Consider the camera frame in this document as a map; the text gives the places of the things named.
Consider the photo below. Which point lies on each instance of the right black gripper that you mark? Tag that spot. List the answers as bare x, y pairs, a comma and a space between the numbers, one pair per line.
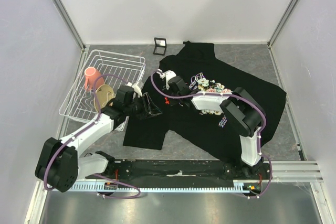
172, 102

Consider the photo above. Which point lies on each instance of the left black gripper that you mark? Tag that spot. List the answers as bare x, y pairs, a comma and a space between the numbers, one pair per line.
149, 110

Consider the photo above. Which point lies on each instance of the black printed t-shirt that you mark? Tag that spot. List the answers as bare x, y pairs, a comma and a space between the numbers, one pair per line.
198, 66

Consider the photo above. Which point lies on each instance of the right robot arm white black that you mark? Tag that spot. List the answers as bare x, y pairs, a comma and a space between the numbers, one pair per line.
241, 110

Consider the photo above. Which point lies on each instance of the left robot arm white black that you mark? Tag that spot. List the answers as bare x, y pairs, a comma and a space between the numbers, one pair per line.
60, 163

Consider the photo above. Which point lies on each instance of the tan round plate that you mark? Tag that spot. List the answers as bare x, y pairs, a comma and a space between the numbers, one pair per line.
104, 94

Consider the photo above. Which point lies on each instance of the pink plastic cup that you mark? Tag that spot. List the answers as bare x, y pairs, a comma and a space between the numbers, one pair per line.
91, 76

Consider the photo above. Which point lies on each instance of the small black open box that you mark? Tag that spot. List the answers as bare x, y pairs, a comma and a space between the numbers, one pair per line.
160, 46

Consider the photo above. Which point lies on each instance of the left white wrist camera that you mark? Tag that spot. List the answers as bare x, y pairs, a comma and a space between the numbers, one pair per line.
137, 86

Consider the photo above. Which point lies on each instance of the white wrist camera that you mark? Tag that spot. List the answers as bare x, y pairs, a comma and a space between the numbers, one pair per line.
137, 86
168, 75

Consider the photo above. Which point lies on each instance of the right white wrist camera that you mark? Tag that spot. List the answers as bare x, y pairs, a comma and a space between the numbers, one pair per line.
168, 75

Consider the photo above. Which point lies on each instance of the white wire basket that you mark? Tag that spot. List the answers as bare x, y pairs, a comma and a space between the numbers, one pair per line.
121, 68

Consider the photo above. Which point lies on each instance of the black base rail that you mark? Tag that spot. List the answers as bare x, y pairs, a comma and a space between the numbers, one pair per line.
126, 169

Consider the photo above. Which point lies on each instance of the toothed aluminium cable rail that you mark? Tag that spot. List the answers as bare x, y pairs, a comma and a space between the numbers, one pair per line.
101, 186

